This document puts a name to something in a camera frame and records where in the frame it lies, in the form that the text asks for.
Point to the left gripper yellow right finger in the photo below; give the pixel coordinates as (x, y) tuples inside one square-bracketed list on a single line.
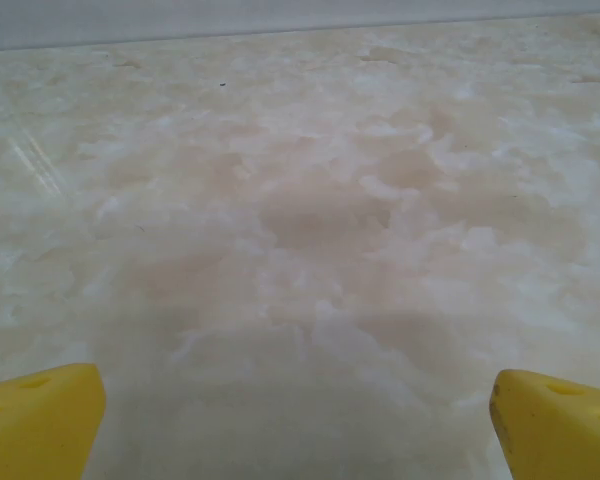
[(560, 435)]

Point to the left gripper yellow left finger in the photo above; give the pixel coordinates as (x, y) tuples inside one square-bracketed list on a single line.
[(35, 430)]

